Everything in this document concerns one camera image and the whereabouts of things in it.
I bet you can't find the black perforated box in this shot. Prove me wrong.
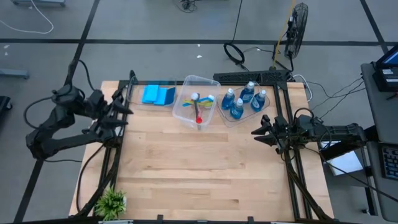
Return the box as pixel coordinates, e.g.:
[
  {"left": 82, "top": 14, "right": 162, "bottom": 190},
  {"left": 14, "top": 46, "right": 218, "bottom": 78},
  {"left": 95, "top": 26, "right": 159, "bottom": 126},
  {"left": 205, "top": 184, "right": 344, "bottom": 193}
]
[{"left": 213, "top": 70, "right": 292, "bottom": 84}]

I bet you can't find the black keyboard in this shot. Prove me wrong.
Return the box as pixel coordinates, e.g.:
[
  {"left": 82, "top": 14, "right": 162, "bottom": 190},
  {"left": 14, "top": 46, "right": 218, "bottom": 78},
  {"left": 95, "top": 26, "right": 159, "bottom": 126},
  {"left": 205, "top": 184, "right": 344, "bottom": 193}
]
[{"left": 379, "top": 145, "right": 398, "bottom": 181}]

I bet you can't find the black cable bundle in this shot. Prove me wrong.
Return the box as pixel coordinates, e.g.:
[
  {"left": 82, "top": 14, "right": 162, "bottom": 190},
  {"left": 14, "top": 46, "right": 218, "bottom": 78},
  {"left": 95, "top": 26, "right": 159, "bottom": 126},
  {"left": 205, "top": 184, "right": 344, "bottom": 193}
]
[{"left": 177, "top": 0, "right": 198, "bottom": 14}]

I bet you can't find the grey desk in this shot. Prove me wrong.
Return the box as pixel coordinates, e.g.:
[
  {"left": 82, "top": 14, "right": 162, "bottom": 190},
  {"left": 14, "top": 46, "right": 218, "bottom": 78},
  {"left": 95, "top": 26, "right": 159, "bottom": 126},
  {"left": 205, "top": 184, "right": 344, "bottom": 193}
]
[
  {"left": 360, "top": 61, "right": 398, "bottom": 146},
  {"left": 366, "top": 141, "right": 398, "bottom": 222}
]

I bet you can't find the black laptop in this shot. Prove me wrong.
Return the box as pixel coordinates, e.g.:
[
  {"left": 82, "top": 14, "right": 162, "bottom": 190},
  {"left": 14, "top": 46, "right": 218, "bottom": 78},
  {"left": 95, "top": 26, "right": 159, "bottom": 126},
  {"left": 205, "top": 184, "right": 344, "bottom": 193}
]
[{"left": 372, "top": 44, "right": 398, "bottom": 93}]

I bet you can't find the white floor cable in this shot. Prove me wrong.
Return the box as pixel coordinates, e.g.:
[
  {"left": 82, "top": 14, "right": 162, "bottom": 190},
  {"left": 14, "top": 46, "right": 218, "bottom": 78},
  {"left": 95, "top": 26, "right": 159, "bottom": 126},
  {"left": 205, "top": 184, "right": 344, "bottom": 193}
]
[{"left": 0, "top": 0, "right": 54, "bottom": 35}]

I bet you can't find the black aluminium table frame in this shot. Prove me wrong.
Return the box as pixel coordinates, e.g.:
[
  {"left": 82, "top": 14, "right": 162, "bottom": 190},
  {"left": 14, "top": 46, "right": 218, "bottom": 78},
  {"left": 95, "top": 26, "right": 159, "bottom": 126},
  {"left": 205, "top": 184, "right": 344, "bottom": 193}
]
[{"left": 74, "top": 70, "right": 335, "bottom": 223}]

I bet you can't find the black hanging cable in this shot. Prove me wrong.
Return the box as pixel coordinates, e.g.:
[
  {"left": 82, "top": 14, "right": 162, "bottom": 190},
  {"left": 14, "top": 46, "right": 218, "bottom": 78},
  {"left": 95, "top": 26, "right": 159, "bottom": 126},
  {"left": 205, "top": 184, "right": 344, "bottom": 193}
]
[{"left": 232, "top": 0, "right": 244, "bottom": 43}]

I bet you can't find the yellow-green dish brush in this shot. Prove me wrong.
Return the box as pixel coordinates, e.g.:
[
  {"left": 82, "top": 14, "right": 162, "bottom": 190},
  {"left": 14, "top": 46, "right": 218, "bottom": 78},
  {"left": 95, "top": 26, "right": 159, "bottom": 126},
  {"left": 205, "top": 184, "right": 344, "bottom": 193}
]
[{"left": 182, "top": 98, "right": 214, "bottom": 110}]

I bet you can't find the black floor fan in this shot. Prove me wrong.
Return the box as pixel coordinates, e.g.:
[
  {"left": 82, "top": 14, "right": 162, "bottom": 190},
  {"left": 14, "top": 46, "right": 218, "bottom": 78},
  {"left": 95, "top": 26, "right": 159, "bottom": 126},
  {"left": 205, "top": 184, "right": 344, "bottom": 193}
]
[{"left": 284, "top": 2, "right": 309, "bottom": 60}]

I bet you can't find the black floor object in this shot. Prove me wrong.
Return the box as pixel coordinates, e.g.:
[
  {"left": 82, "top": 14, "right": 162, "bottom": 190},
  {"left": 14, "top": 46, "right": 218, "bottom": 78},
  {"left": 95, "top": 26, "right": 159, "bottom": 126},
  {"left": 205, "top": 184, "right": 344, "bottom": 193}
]
[{"left": 0, "top": 95, "right": 13, "bottom": 131}]

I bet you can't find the black desk beam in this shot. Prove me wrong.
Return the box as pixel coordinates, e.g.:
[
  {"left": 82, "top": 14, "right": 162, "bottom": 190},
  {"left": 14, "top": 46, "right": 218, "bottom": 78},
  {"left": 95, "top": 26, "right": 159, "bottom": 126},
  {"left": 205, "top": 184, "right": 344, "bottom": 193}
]
[{"left": 320, "top": 125, "right": 379, "bottom": 161}]

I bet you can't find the blue sponge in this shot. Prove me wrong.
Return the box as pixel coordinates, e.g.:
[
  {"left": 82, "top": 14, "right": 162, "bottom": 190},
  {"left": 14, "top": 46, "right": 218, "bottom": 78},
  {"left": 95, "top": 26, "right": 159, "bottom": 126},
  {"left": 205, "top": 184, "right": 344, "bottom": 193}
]
[
  {"left": 154, "top": 86, "right": 169, "bottom": 106},
  {"left": 164, "top": 86, "right": 177, "bottom": 106},
  {"left": 141, "top": 84, "right": 160, "bottom": 105}
]

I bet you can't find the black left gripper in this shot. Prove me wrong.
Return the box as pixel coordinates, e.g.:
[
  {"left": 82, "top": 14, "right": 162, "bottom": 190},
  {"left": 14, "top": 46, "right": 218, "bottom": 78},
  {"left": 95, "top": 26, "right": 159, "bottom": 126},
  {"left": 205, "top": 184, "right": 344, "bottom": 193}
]
[{"left": 88, "top": 89, "right": 134, "bottom": 139}]

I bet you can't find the deep clear plastic bin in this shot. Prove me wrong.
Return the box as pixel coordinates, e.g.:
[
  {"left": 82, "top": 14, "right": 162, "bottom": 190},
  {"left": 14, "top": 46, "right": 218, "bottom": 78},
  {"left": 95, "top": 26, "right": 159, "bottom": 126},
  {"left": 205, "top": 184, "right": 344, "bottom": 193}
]
[{"left": 172, "top": 74, "right": 222, "bottom": 130}]

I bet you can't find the white paper sheet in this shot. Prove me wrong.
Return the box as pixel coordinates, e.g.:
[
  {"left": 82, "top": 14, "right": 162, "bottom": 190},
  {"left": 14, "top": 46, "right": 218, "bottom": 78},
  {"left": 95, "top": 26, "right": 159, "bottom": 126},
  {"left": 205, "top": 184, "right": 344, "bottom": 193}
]
[{"left": 322, "top": 140, "right": 364, "bottom": 177}]

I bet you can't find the grey dish brush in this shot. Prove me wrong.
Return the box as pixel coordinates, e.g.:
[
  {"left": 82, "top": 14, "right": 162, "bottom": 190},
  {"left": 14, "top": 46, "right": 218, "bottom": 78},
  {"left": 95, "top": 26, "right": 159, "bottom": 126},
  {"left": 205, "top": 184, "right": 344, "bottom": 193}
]
[{"left": 190, "top": 92, "right": 203, "bottom": 131}]

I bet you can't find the small green potted plant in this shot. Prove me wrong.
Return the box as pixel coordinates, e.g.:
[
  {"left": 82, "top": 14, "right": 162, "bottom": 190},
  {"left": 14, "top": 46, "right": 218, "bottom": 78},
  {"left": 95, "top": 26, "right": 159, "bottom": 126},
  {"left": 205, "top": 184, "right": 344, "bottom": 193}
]
[{"left": 93, "top": 186, "right": 128, "bottom": 222}]

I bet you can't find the blue dish brush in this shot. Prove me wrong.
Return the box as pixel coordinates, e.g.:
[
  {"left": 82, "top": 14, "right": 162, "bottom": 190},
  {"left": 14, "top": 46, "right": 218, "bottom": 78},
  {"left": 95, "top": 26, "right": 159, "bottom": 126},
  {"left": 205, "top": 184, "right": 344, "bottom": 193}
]
[{"left": 182, "top": 94, "right": 216, "bottom": 108}]

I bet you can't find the grey metal bar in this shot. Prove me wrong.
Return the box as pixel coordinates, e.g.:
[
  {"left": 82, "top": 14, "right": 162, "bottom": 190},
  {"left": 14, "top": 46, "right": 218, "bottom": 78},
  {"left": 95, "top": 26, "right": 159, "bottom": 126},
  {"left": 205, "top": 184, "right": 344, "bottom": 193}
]
[{"left": 0, "top": 68, "right": 30, "bottom": 80}]

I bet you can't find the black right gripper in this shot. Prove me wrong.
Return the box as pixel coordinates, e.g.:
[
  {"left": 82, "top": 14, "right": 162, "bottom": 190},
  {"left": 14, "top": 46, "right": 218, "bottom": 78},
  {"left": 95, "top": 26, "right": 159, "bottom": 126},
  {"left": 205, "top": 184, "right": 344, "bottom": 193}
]
[{"left": 251, "top": 114, "right": 297, "bottom": 156}]

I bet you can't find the coiled black cable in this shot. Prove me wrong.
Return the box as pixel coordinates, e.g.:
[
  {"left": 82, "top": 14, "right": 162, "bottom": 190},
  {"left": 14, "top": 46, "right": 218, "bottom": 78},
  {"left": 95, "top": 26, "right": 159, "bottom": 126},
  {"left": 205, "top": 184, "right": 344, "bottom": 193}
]
[{"left": 223, "top": 42, "right": 249, "bottom": 72}]

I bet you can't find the white cable loop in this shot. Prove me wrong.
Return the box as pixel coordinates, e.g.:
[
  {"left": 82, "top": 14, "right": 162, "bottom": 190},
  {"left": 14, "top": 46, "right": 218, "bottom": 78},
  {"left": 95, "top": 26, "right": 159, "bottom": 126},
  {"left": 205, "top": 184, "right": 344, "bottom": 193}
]
[{"left": 292, "top": 73, "right": 313, "bottom": 103}]

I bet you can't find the shallow clear plastic tray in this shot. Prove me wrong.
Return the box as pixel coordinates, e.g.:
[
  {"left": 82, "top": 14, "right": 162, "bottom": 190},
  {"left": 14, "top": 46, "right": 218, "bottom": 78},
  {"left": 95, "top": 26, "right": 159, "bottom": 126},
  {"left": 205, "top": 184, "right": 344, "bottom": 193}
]
[
  {"left": 126, "top": 76, "right": 178, "bottom": 112},
  {"left": 216, "top": 81, "right": 271, "bottom": 128}
]

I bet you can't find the blue dish soap bottle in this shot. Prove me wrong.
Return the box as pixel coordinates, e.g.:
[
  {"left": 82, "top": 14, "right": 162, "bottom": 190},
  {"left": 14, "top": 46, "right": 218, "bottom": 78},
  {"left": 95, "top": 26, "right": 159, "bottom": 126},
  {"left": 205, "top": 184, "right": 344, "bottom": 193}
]
[
  {"left": 250, "top": 89, "right": 267, "bottom": 113},
  {"left": 221, "top": 88, "right": 236, "bottom": 110},
  {"left": 239, "top": 80, "right": 256, "bottom": 104},
  {"left": 229, "top": 98, "right": 245, "bottom": 120}
]

